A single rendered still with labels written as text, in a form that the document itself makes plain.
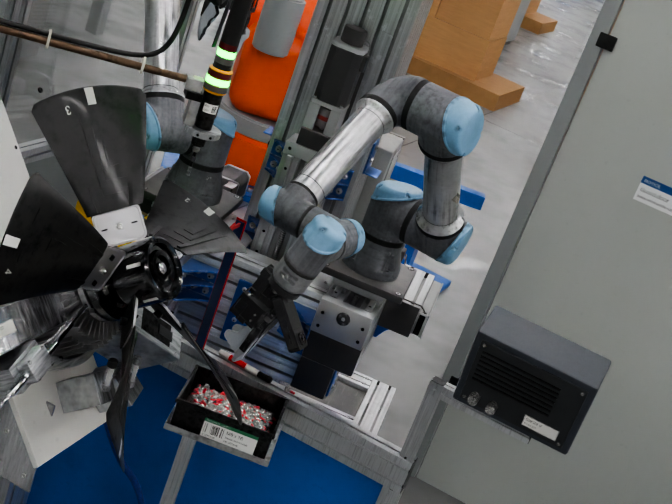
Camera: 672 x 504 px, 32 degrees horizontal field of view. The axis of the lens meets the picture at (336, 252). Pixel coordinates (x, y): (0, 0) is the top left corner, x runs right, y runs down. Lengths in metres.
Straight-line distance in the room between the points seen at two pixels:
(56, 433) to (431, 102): 1.01
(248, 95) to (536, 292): 2.63
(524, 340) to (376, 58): 0.93
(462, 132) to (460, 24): 7.72
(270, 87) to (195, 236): 3.80
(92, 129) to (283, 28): 3.84
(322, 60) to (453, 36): 7.22
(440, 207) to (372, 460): 0.60
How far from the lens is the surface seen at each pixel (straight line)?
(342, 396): 4.13
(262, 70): 6.09
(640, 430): 4.01
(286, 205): 2.35
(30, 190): 1.93
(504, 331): 2.39
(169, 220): 2.37
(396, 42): 2.97
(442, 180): 2.64
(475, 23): 10.16
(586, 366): 2.40
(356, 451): 2.61
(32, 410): 2.24
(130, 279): 2.12
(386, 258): 2.91
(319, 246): 2.21
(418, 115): 2.51
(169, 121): 2.89
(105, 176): 2.19
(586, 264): 3.86
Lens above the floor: 2.12
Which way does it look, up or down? 21 degrees down
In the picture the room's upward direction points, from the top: 21 degrees clockwise
